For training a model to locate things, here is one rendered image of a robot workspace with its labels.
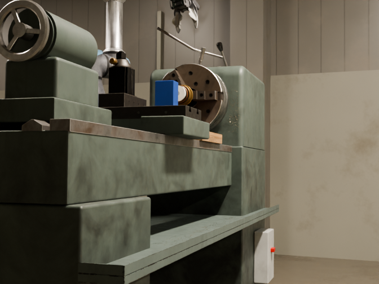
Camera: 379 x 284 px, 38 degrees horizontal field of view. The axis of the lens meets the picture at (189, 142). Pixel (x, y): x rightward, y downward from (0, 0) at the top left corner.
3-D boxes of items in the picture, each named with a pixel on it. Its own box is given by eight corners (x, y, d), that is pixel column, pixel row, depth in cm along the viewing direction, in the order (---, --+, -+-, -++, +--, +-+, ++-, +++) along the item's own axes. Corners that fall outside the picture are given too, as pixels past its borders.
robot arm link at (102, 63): (73, 76, 272) (73, 49, 273) (96, 80, 281) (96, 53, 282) (86, 74, 263) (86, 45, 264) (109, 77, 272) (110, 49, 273)
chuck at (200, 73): (156, 125, 267) (171, 61, 267) (217, 140, 258) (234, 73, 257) (149, 123, 259) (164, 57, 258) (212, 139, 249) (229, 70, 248)
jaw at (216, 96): (197, 92, 256) (221, 91, 252) (197, 103, 255) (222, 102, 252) (189, 89, 245) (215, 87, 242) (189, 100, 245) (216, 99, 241)
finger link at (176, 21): (167, 30, 246) (171, 9, 245) (174, 32, 251) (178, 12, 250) (173, 31, 244) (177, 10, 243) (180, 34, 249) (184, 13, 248)
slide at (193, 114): (94, 124, 215) (94, 112, 215) (201, 122, 202) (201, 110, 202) (70, 120, 198) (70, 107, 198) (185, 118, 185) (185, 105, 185)
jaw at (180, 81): (183, 96, 258) (170, 74, 260) (191, 89, 256) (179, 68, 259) (175, 92, 247) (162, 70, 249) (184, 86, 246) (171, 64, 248)
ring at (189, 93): (175, 86, 250) (168, 83, 241) (194, 85, 247) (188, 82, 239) (175, 106, 250) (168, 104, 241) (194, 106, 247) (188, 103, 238)
